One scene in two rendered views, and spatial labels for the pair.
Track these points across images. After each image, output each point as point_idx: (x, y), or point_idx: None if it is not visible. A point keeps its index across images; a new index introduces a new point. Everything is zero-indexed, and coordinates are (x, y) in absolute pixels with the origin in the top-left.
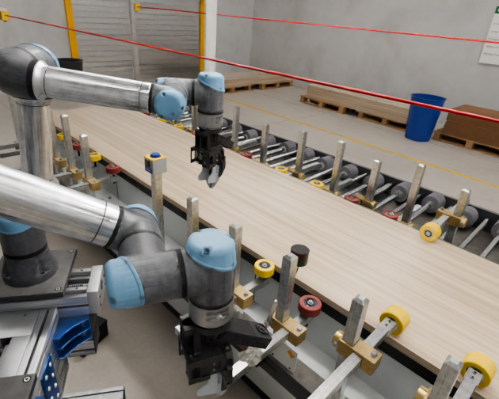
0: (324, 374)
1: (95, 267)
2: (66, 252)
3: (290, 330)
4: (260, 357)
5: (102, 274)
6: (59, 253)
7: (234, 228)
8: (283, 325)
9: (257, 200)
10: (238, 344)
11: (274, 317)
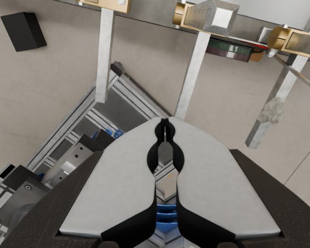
0: None
1: (64, 167)
2: (26, 190)
3: None
4: (281, 109)
5: (77, 162)
6: (25, 195)
7: (225, 35)
8: (300, 55)
9: None
10: (219, 54)
11: (285, 49)
